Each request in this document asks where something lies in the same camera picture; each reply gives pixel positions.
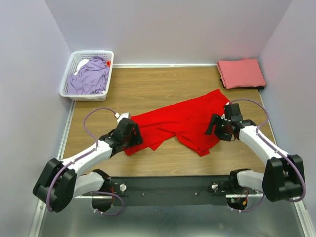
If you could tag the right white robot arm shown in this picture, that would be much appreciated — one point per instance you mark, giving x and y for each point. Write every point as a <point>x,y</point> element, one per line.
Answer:
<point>283,177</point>

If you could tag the red t shirt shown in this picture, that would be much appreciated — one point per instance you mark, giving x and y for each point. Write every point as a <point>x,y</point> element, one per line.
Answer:
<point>188,121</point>

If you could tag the folded pink t shirt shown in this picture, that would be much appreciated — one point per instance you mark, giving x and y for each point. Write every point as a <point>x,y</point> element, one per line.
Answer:
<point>240,73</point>

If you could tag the aluminium frame rail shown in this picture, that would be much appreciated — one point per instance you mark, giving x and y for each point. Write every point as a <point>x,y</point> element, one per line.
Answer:
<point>41,206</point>

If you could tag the white garment in basket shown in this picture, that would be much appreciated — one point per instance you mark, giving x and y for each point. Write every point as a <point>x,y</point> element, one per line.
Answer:
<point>80,65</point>

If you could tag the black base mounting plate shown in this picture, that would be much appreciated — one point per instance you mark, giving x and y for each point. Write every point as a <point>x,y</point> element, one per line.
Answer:
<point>171,191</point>

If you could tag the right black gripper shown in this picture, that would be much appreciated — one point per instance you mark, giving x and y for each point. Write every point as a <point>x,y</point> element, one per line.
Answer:
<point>217,119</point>

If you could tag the white plastic laundry basket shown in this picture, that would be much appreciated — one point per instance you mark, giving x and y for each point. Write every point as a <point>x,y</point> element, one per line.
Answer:
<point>71,67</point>

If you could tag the purple t shirt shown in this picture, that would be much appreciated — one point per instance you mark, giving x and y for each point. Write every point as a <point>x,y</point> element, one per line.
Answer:
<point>91,79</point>

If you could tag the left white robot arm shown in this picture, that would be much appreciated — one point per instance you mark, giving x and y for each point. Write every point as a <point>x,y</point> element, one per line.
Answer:
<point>62,180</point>

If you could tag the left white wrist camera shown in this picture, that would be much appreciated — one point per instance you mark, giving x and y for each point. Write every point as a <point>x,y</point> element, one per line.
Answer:
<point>119,117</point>

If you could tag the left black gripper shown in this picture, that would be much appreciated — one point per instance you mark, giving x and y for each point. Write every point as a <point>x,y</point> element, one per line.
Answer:
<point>137,138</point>

